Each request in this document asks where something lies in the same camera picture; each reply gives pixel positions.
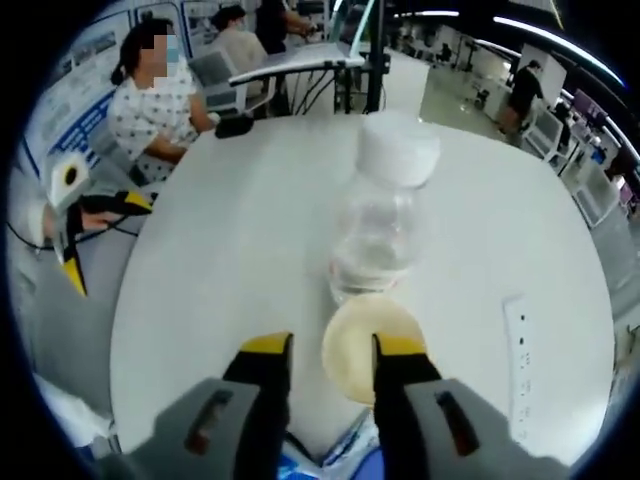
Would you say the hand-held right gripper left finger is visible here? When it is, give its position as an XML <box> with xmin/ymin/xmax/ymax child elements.
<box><xmin>119</xmin><ymin>329</ymin><xmax>301</xmax><ymax>480</ymax></box>

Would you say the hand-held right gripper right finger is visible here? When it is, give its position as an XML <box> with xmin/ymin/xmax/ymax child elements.
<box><xmin>369</xmin><ymin>331</ymin><xmax>572</xmax><ymax>480</ymax></box>

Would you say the printed paper cup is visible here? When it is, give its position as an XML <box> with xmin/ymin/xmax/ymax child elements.
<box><xmin>321</xmin><ymin>294</ymin><xmax>426</xmax><ymax>406</ymax></box>

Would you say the clear plastic bottle red label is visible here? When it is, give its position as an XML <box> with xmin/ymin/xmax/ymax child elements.
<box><xmin>327</xmin><ymin>112</ymin><xmax>442</xmax><ymax>307</ymax></box>

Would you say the white power strip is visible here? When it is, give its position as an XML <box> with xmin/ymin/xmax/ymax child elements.
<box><xmin>501</xmin><ymin>293</ymin><xmax>540</xmax><ymax>446</ymax></box>

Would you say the white table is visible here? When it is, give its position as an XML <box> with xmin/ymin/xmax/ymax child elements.
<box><xmin>108</xmin><ymin>112</ymin><xmax>616</xmax><ymax>469</ymax></box>

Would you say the black rounded object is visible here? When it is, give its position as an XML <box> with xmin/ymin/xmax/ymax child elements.
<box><xmin>214</xmin><ymin>115</ymin><xmax>254</xmax><ymax>140</ymax></box>

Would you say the grey chair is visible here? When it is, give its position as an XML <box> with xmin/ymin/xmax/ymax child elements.
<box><xmin>187</xmin><ymin>48</ymin><xmax>252</xmax><ymax>115</ymax></box>

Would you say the person's white coat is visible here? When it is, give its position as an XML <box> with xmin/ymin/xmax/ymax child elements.
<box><xmin>29</xmin><ymin>372</ymin><xmax>124</xmax><ymax>454</ymax></box>

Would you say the grey slanted desk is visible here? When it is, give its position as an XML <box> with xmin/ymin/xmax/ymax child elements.
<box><xmin>227</xmin><ymin>52</ymin><xmax>367</xmax><ymax>87</ymax></box>

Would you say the white chair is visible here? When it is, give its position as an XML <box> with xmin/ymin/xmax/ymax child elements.
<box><xmin>522</xmin><ymin>106</ymin><xmax>572</xmax><ymax>162</ymax></box>
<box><xmin>573</xmin><ymin>163</ymin><xmax>627</xmax><ymax>227</ymax></box>

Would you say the black stand pole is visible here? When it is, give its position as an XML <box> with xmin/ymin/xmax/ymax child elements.
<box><xmin>366</xmin><ymin>0</ymin><xmax>390</xmax><ymax>115</ymax></box>

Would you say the clear upright panel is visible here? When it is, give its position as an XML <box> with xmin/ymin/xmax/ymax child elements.
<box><xmin>347</xmin><ymin>0</ymin><xmax>381</xmax><ymax>62</ymax></box>

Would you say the thin black cable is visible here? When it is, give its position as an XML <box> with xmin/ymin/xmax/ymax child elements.
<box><xmin>7</xmin><ymin>217</ymin><xmax>131</xmax><ymax>251</ymax></box>

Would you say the wall poster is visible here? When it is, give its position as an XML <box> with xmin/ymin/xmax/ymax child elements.
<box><xmin>22</xmin><ymin>0</ymin><xmax>137</xmax><ymax>169</ymax></box>

